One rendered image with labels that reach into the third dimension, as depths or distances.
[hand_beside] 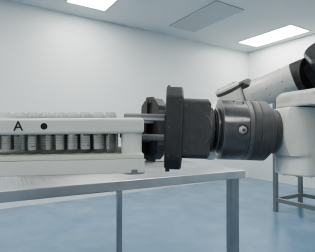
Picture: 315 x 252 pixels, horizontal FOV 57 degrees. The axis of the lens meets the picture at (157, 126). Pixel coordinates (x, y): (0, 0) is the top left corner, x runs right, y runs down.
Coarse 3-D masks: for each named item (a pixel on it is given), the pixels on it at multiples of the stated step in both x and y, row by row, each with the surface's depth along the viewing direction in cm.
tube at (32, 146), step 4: (28, 112) 39; (32, 112) 39; (36, 112) 40; (28, 116) 39; (32, 116) 39; (36, 116) 40; (28, 136) 39; (32, 136) 39; (36, 136) 39; (28, 140) 39; (32, 140) 39; (36, 140) 39; (28, 144) 39; (32, 144) 39; (36, 144) 39; (28, 148) 39; (32, 148) 39; (36, 148) 39; (28, 152) 39; (32, 152) 39; (36, 152) 39
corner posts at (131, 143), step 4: (124, 136) 37; (128, 136) 37; (132, 136) 37; (136, 136) 37; (140, 136) 38; (124, 140) 37; (128, 140) 37; (132, 140) 37; (136, 140) 37; (140, 140) 38; (124, 144) 37; (128, 144) 37; (132, 144) 37; (136, 144) 37; (140, 144) 38; (124, 148) 37; (128, 148) 37; (132, 148) 37; (136, 148) 37; (140, 148) 38; (124, 152) 37; (128, 152) 37; (132, 152) 37; (136, 152) 37; (140, 152) 38
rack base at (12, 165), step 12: (0, 156) 35; (12, 156) 35; (24, 156) 35; (36, 156) 35; (48, 156) 36; (60, 156) 36; (72, 156) 36; (84, 156) 36; (96, 156) 36; (108, 156) 36; (120, 156) 36; (132, 156) 37; (0, 168) 35; (12, 168) 35; (24, 168) 35; (36, 168) 35; (48, 168) 35; (60, 168) 36; (72, 168) 36; (84, 168) 36; (96, 168) 36; (108, 168) 36; (120, 168) 36; (132, 168) 37
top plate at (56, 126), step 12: (0, 120) 35; (12, 120) 35; (24, 120) 35; (36, 120) 35; (48, 120) 36; (60, 120) 36; (72, 120) 36; (84, 120) 36; (96, 120) 36; (108, 120) 36; (120, 120) 37; (132, 120) 37; (0, 132) 35; (12, 132) 35; (24, 132) 35; (36, 132) 35; (48, 132) 36; (60, 132) 36; (72, 132) 36; (84, 132) 36; (96, 132) 36; (108, 132) 36; (120, 132) 37; (132, 132) 37
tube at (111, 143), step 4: (108, 112) 40; (112, 112) 40; (108, 116) 40; (112, 116) 40; (108, 136) 40; (112, 136) 40; (108, 140) 40; (112, 140) 40; (108, 144) 40; (112, 144) 40; (108, 148) 40; (112, 148) 40
